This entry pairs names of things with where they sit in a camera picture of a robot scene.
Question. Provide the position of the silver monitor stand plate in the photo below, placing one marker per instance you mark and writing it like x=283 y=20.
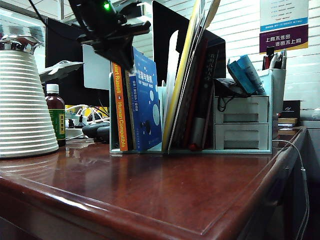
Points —
x=96 y=72

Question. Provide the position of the dark blue thin book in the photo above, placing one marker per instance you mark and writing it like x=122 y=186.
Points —
x=130 y=135

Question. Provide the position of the black monitor back panel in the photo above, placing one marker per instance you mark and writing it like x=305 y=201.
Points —
x=162 y=25

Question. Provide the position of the thin red book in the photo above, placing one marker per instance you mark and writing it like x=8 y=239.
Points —
x=194 y=100

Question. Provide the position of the grey model aeroplane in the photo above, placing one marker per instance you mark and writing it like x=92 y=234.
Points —
x=61 y=68

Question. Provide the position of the black computer monitor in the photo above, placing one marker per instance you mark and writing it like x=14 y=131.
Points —
x=60 y=50

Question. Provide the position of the black face mask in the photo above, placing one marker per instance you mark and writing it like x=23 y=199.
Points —
x=228 y=87

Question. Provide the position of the dark patterned magazine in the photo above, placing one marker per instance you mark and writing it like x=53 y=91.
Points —
x=189 y=82

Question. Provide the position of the yellow box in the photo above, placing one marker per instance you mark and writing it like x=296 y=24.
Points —
x=70 y=108

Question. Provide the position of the orange Human Compatible book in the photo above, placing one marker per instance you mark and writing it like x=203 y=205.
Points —
x=120 y=105

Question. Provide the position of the blue folded booklet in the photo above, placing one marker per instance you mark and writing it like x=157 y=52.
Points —
x=245 y=72

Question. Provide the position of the light blue desk organizer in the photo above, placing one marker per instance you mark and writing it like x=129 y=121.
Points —
x=277 y=85

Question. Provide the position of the blue paperback book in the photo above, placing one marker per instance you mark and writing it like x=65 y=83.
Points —
x=146 y=100

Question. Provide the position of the grey pen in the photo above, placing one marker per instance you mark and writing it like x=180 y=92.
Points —
x=274 y=62
x=283 y=59

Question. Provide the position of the black marker red band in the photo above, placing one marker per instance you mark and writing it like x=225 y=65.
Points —
x=267 y=58

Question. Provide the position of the black computer mouse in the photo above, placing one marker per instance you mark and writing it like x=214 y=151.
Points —
x=96 y=129

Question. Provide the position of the tan paper folder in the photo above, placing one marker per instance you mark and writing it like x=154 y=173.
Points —
x=211 y=12

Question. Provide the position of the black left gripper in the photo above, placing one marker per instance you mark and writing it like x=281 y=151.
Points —
x=110 y=32

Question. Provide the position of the small black box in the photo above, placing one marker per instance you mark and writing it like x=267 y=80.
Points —
x=291 y=108

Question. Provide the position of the dark gold edged book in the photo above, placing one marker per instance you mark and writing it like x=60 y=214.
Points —
x=287 y=121

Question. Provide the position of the white ribbed thermos jug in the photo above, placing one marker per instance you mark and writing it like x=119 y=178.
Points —
x=25 y=112

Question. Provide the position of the black book Chinese title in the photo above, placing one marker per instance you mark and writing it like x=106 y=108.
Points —
x=207 y=82

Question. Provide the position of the white power strip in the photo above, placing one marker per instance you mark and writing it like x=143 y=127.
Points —
x=73 y=130

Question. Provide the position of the brown bottle white cap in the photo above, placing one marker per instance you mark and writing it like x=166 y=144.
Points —
x=55 y=105

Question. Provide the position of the light blue organizer drawer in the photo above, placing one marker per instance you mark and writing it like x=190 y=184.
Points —
x=238 y=129
x=238 y=104

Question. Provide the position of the white purple wall poster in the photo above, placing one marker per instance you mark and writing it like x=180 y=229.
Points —
x=284 y=30

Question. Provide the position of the white rounded divider board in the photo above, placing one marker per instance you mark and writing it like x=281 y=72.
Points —
x=172 y=62

